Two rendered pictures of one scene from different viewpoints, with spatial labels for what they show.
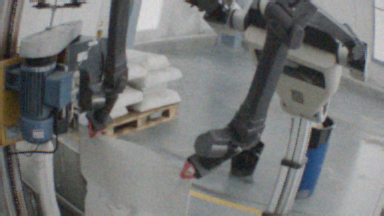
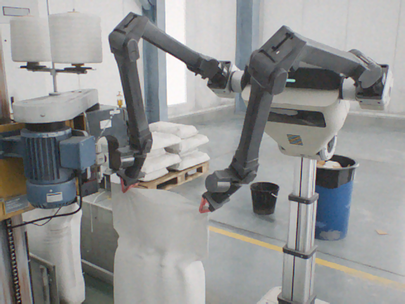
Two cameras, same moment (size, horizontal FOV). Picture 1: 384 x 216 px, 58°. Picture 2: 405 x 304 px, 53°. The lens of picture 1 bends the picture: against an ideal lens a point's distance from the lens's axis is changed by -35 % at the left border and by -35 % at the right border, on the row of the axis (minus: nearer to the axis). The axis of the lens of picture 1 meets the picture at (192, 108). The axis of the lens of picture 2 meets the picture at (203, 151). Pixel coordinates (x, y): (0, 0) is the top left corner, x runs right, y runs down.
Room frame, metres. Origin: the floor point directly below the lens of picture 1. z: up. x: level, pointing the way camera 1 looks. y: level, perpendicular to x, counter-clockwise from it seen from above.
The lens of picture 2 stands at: (-0.05, -0.08, 1.58)
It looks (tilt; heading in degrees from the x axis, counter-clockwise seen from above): 14 degrees down; 3
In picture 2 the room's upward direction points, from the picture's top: straight up
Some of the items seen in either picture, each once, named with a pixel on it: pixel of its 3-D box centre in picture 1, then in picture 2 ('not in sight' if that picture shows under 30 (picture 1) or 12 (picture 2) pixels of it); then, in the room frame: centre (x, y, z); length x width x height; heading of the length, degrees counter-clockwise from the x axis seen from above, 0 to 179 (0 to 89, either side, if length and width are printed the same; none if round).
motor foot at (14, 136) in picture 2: (20, 78); (22, 144); (1.20, 0.58, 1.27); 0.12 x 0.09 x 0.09; 147
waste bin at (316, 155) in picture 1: (306, 156); (326, 196); (3.36, -0.97, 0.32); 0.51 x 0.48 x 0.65; 147
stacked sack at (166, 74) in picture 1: (148, 74); (182, 141); (4.95, 0.46, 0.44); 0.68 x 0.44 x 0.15; 147
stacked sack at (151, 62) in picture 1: (135, 59); (169, 130); (5.08, 0.63, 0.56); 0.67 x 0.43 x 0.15; 57
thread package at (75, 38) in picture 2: not in sight; (76, 39); (1.31, 0.42, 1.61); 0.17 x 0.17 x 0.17
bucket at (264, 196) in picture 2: (245, 158); (264, 198); (3.80, -0.47, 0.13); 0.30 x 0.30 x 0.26
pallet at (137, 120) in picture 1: (112, 111); (155, 172); (4.79, 0.79, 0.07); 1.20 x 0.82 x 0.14; 149
